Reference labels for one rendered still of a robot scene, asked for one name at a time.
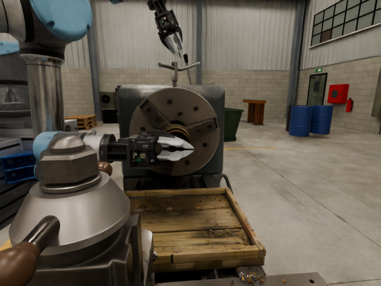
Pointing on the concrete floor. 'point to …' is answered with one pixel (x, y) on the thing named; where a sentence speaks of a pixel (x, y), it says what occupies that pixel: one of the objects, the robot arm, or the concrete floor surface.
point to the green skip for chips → (231, 123)
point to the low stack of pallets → (82, 120)
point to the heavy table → (255, 111)
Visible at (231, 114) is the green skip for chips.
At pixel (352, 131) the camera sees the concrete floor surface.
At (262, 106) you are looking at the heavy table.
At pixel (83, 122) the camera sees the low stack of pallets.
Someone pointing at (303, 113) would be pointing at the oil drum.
